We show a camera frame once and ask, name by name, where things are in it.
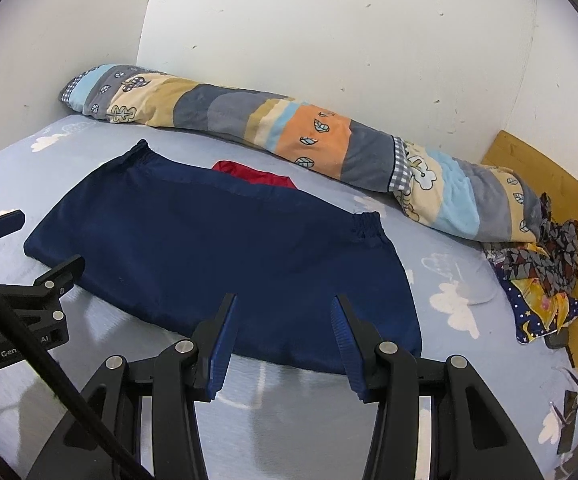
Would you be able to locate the navy jacket with red collar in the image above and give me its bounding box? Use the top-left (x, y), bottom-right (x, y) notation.
top-left (24, 141), bottom-right (423, 373)

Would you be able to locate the patchwork rolled quilt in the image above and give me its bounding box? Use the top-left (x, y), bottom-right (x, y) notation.
top-left (59, 64), bottom-right (550, 243)

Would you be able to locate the black cable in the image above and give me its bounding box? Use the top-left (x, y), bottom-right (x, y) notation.
top-left (0, 268), bottom-right (156, 480)

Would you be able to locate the patterned crumpled clothes pile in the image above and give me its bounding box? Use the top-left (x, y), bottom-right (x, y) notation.
top-left (483, 193), bottom-right (578, 344)

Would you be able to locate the dark object at bed edge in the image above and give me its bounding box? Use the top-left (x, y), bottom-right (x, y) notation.
top-left (545, 327), bottom-right (578, 455)

